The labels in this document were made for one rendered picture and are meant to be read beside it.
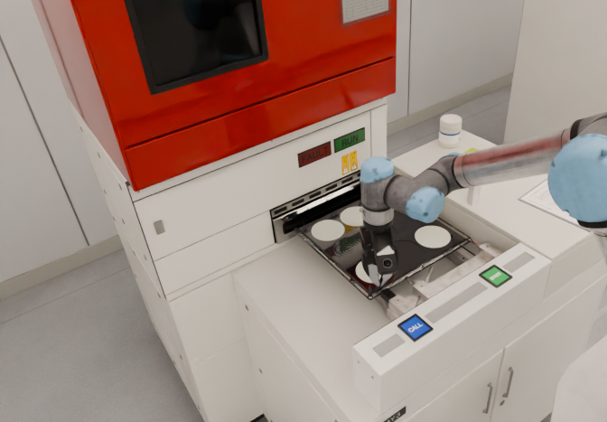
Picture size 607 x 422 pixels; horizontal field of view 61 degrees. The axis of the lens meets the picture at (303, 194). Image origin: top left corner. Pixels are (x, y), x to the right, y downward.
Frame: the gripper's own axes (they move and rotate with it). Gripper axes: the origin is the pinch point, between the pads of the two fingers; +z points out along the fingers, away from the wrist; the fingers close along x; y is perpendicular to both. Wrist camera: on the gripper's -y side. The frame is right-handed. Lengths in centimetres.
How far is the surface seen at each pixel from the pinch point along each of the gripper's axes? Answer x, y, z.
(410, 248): -11.7, 13.3, 1.4
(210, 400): 56, 15, 59
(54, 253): 151, 134, 77
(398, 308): -2.6, -8.5, 0.5
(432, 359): -6.3, -23.3, 1.7
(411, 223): -15.1, 24.3, 1.3
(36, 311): 157, 105, 91
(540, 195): -52, 20, -6
